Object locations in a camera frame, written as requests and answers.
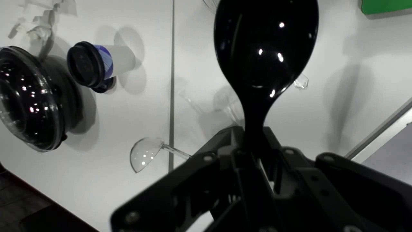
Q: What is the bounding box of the black capped blue bottle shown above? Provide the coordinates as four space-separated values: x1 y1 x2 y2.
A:
66 40 118 95

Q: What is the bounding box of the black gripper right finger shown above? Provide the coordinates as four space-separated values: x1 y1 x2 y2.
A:
261 126 412 232

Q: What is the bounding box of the black plastic spoon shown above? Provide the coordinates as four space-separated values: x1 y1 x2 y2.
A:
213 0 321 153

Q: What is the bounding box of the black round bowl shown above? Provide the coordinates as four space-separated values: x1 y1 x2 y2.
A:
0 44 70 153

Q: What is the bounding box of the green whiteboard eraser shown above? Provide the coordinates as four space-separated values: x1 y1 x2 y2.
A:
360 0 412 20

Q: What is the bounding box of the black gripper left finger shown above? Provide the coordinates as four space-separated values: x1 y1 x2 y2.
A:
110 126 250 232

